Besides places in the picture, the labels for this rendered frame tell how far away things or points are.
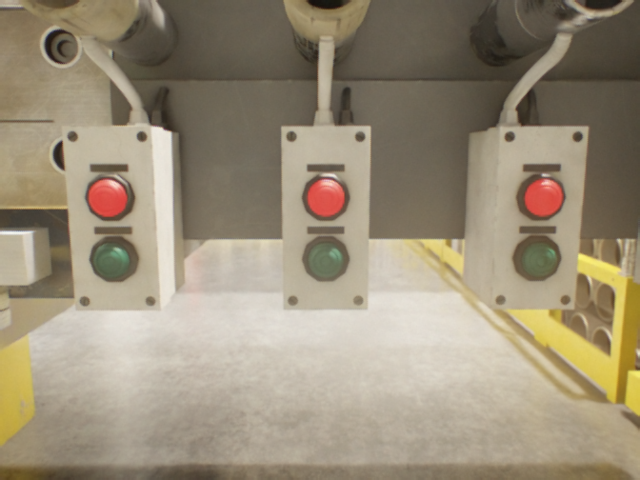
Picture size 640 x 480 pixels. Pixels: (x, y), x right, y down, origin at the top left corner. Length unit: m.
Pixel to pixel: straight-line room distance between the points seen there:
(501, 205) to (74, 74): 0.42
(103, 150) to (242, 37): 0.19
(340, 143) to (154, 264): 0.18
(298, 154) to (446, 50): 0.21
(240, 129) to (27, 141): 0.22
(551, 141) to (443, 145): 0.11
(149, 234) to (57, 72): 0.23
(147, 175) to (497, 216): 0.28
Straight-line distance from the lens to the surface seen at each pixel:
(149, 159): 0.44
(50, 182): 0.61
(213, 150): 0.52
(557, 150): 0.47
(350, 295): 0.44
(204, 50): 0.56
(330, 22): 0.37
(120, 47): 0.49
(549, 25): 0.43
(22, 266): 0.54
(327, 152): 0.42
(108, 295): 0.47
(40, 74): 0.62
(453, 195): 0.53
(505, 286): 0.46
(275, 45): 0.55
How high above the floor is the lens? 0.74
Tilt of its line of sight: 9 degrees down
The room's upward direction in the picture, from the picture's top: straight up
